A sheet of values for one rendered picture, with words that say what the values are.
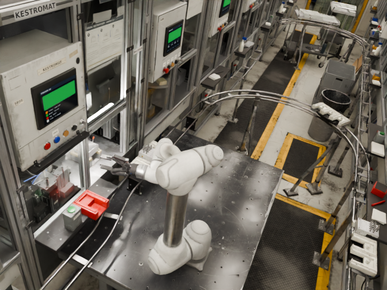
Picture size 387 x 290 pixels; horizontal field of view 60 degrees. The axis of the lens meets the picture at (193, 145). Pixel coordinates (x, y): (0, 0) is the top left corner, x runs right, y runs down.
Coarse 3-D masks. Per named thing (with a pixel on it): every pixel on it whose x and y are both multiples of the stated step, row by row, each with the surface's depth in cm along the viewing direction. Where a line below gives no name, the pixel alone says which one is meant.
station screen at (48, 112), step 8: (64, 80) 143; (72, 80) 148; (48, 88) 136; (56, 88) 140; (40, 96) 133; (72, 96) 152; (56, 104) 144; (64, 104) 149; (72, 104) 154; (48, 112) 141; (56, 112) 146; (64, 112) 151; (48, 120) 143
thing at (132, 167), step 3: (129, 162) 201; (126, 165) 201; (129, 165) 200; (132, 165) 200; (135, 165) 201; (123, 168) 202; (129, 168) 202; (132, 168) 200; (135, 168) 200; (129, 171) 203; (132, 171) 200; (135, 171) 200; (132, 174) 201
